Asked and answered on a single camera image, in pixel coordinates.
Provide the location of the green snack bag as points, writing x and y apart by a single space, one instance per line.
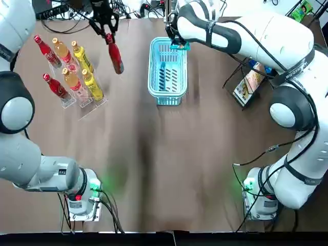
302 9

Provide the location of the clear acrylic bottle tray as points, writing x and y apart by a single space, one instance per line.
88 112

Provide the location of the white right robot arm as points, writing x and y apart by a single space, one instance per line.
282 33

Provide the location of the yellow tea bottle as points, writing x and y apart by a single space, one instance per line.
83 57
93 85

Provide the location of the orange tea bottle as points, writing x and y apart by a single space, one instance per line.
64 52
74 82

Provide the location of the teal chips bag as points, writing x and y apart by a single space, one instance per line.
177 47

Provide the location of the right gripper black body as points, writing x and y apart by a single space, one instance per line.
171 27

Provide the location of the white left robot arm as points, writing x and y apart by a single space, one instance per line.
18 159

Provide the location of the red cola bottle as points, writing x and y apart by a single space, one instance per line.
57 88
50 55
115 56

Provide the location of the aluminium frame post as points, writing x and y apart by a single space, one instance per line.
168 9

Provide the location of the long bright blue biscuit pack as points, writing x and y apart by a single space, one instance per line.
268 70

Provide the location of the black device with red logo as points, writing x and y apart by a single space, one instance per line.
64 9

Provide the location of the light blue plastic basket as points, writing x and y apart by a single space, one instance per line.
167 101

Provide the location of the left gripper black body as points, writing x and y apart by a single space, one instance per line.
102 12

